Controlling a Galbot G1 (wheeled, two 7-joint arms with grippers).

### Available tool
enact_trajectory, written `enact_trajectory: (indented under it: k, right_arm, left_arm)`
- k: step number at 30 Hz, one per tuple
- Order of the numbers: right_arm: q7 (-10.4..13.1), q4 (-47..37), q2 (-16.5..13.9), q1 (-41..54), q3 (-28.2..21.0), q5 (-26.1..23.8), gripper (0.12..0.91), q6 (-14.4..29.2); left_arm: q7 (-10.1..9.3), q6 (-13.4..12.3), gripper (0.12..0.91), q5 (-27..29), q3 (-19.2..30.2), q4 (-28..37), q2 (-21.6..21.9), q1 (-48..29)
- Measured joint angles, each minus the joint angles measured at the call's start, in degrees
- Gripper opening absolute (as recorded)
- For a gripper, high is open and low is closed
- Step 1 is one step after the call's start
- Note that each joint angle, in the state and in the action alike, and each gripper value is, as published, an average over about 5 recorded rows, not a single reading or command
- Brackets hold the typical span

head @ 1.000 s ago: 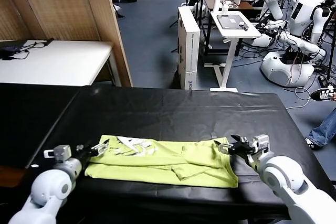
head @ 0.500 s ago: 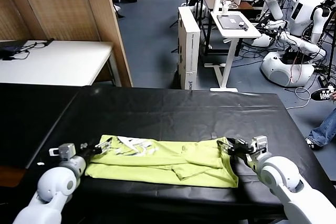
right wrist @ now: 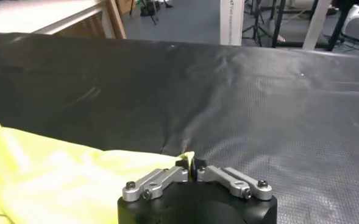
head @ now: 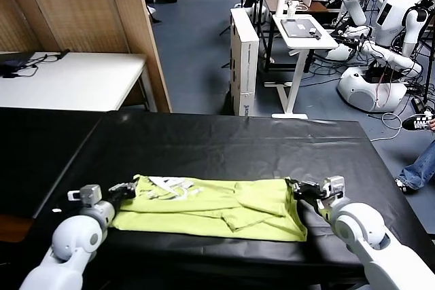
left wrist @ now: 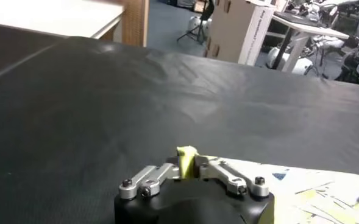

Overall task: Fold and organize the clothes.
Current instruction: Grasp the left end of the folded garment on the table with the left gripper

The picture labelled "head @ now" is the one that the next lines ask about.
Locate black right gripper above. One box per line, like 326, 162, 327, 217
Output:
288, 178, 329, 209

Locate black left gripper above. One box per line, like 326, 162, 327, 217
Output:
107, 181, 138, 209

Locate yellow-green t-shirt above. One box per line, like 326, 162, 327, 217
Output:
111, 174, 309, 242

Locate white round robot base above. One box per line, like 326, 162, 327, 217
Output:
336, 65, 408, 113

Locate black table cover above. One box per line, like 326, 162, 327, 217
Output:
0, 106, 435, 290

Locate blue jeans leg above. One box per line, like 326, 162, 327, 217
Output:
396, 140, 435, 191

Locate white table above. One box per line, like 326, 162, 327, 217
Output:
0, 51, 158, 113

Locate white robot shell part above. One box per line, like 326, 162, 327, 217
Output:
322, 41, 355, 61

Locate tall white cardboard box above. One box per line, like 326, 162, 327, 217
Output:
229, 7, 260, 117

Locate white standing desk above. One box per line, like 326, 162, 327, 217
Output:
264, 14, 340, 120

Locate grey laptop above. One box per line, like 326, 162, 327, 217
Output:
279, 18, 318, 37

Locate black pouch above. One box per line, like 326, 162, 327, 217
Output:
0, 52, 35, 69

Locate black tripod stand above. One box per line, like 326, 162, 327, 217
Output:
219, 14, 235, 36

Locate wooden partition screen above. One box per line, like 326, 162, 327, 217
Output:
0, 0, 172, 113

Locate white humanoid robot black joints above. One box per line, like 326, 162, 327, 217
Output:
360, 0, 431, 78

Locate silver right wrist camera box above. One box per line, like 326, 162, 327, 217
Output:
321, 176, 346, 199

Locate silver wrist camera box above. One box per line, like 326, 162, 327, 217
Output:
321, 176, 346, 199
67, 184, 103, 206

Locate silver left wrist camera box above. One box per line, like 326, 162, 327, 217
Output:
67, 184, 103, 206

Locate white floor cable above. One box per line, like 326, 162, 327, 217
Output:
370, 109, 435, 142

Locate black cable with adapter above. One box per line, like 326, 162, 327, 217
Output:
0, 49, 71, 79

